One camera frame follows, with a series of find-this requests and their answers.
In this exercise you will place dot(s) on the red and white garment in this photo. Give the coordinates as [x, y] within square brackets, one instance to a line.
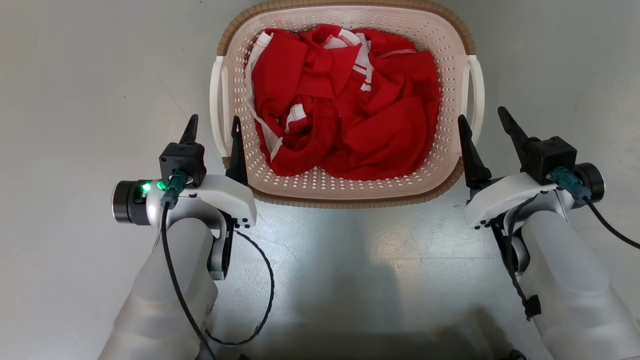
[390, 125]

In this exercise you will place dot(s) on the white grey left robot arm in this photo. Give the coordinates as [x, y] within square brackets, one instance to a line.
[160, 300]

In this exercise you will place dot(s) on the beige perforated plastic laundry basket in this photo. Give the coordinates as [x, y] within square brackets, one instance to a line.
[310, 187]

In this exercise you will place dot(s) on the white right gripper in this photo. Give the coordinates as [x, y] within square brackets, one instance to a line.
[500, 197]

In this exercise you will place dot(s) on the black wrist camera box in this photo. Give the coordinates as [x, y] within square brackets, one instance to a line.
[550, 157]
[182, 160]

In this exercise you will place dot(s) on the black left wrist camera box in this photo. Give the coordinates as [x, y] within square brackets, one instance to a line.
[182, 160]

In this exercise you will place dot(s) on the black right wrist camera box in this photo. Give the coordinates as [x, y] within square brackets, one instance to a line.
[550, 157]

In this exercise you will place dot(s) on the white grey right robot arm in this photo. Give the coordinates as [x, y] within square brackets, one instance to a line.
[575, 300]

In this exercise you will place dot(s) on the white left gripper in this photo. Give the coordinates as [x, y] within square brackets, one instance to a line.
[225, 197]

